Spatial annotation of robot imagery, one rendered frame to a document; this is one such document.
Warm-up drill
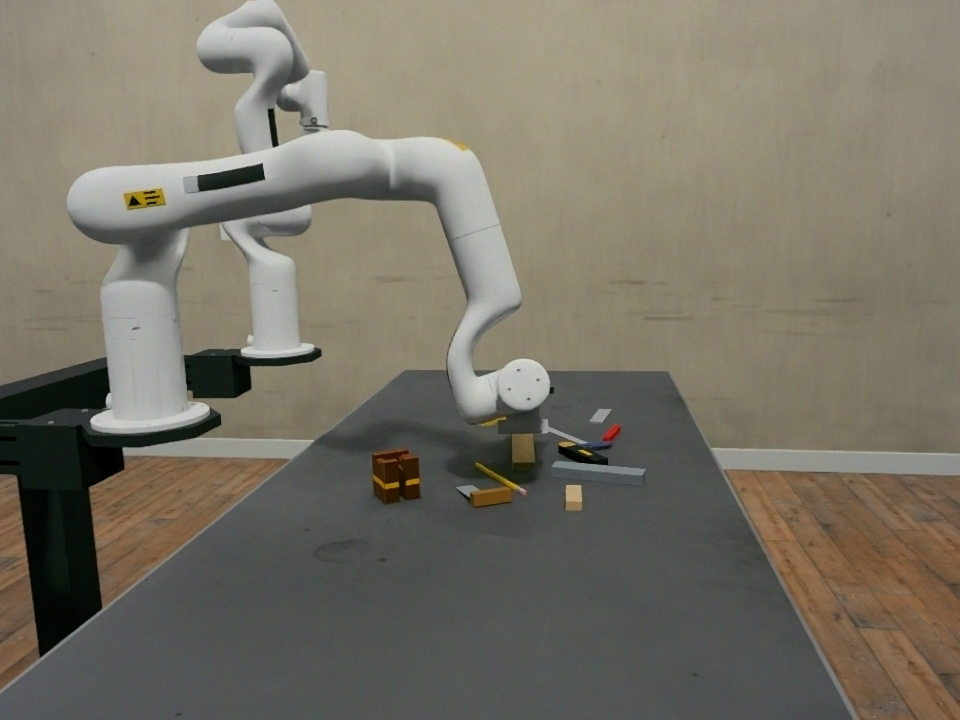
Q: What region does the grey rectangular bar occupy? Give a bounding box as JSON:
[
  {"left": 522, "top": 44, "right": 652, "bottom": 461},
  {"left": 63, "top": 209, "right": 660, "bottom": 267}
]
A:
[{"left": 551, "top": 461, "right": 646, "bottom": 486}]

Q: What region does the thin white flat strip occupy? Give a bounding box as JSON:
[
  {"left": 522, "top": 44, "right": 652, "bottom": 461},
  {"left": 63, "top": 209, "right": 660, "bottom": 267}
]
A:
[{"left": 548, "top": 427, "right": 587, "bottom": 444}]

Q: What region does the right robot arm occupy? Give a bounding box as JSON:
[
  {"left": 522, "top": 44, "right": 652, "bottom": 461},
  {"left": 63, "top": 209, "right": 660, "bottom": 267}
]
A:
[{"left": 67, "top": 130, "right": 550, "bottom": 434}]

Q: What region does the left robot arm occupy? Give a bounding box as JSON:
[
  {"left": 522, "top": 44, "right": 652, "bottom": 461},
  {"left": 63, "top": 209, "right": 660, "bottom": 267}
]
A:
[{"left": 196, "top": 0, "right": 329, "bottom": 358}]

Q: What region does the brown wooden slotted block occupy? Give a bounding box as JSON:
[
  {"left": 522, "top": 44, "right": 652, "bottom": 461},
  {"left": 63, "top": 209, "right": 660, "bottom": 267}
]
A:
[{"left": 372, "top": 448, "right": 420, "bottom": 504}]

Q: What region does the small light wooden block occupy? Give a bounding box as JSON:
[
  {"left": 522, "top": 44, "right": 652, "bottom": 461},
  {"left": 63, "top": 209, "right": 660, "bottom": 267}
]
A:
[{"left": 566, "top": 485, "right": 582, "bottom": 511}]

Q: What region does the yellow pencil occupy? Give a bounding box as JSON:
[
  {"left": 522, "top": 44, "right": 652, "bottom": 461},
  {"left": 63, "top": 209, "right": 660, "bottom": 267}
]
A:
[{"left": 475, "top": 463, "right": 527, "bottom": 496}]

